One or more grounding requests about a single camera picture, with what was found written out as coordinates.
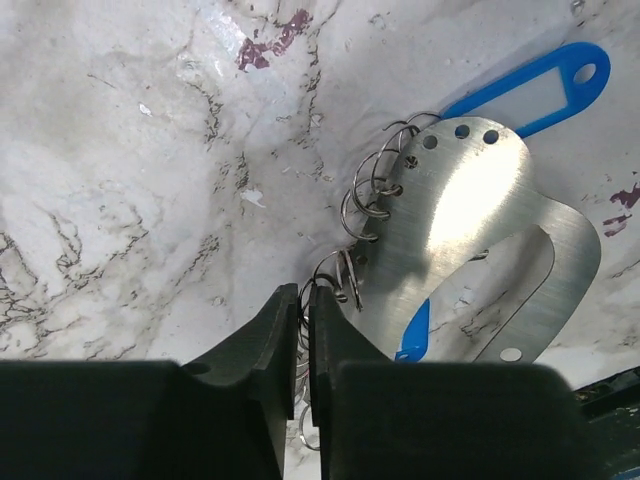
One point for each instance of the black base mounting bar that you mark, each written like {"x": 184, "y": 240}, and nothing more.
{"x": 612, "y": 404}

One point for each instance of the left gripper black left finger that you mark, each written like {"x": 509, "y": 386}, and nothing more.
{"x": 247, "y": 394}

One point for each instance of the metal key holder plate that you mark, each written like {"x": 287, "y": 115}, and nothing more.
{"x": 467, "y": 184}

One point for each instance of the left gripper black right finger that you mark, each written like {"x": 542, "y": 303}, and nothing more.
{"x": 347, "y": 399}

